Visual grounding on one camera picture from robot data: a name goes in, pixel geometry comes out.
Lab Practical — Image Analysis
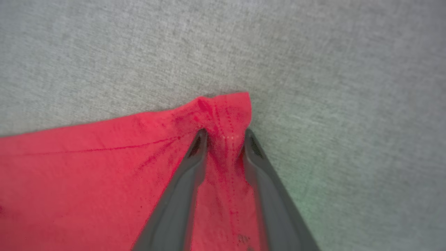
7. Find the red basketball jersey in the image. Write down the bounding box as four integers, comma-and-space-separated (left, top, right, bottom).
0, 91, 269, 251

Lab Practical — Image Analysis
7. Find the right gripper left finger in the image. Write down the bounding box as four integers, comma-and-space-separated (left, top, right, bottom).
132, 128, 209, 251

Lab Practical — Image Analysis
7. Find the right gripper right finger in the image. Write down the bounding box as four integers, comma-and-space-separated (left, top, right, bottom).
243, 129, 320, 251

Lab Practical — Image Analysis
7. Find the grey fabric sofa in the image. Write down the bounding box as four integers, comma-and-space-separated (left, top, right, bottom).
0, 0, 446, 251

